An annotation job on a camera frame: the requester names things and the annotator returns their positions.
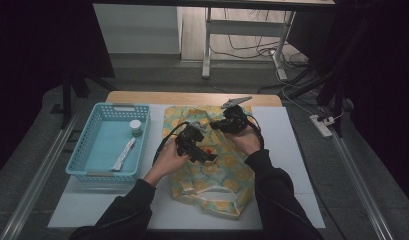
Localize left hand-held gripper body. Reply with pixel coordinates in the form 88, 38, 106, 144
173, 120, 208, 158

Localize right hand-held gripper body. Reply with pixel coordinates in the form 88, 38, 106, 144
220, 96, 254, 136

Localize orange print tote bag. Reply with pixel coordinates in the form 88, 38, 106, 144
162, 104, 260, 220

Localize small jar with white lid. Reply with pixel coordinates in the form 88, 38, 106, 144
128, 118, 144, 138

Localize white tube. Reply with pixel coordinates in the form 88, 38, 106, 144
111, 136, 137, 173

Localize blue plastic basket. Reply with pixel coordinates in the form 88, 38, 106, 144
65, 102, 152, 185

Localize person's right hand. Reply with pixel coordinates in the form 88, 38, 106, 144
224, 124, 263, 158

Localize person's left hand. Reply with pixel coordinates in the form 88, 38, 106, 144
143, 135, 192, 188

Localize white table mat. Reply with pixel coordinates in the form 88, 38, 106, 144
47, 103, 327, 232

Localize white power strip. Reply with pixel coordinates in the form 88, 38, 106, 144
308, 113, 337, 139

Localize black stand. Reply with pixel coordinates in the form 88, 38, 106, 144
50, 66, 119, 130
285, 59, 356, 138

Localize white cabinet panel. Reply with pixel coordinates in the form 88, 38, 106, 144
92, 3, 184, 56

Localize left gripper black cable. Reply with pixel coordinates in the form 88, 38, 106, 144
151, 121, 190, 167

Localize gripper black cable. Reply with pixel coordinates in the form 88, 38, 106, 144
151, 121, 190, 167
245, 114, 265, 150

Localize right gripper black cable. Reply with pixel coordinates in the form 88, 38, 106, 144
245, 114, 265, 150

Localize white floor cable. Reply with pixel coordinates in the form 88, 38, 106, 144
274, 65, 345, 122

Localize black floor cables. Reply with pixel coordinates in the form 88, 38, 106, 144
208, 9, 310, 69

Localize white desk frame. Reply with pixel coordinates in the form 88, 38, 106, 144
200, 6, 297, 81

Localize metal floor rail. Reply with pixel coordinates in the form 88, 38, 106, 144
0, 109, 82, 240
329, 132, 396, 240

